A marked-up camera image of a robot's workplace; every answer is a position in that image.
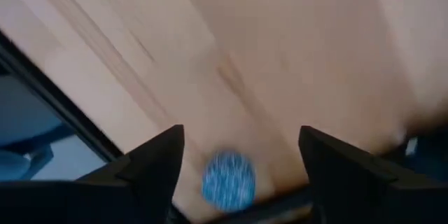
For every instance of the dark blue patterned candle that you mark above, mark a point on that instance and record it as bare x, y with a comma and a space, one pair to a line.
229, 182

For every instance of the grey office chair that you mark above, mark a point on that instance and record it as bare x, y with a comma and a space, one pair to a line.
21, 161

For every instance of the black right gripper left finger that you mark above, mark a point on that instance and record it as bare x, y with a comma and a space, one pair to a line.
157, 168

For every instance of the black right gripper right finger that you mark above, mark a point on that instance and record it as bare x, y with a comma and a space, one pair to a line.
343, 182

